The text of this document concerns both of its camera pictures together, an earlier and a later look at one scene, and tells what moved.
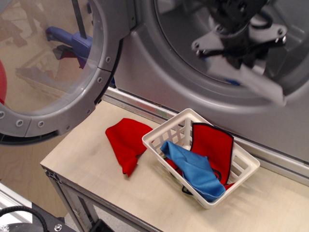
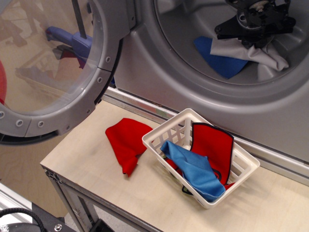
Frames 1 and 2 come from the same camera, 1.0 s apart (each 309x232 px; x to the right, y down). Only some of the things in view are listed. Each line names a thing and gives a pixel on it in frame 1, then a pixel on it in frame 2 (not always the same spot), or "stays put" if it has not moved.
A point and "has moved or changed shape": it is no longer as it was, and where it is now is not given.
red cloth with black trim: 217,144 stays put
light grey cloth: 252,76 has moved or changed shape
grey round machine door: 58,58 stays put
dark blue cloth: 232,81 -> 226,66
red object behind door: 3,83 stays put
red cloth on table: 126,138 stays put
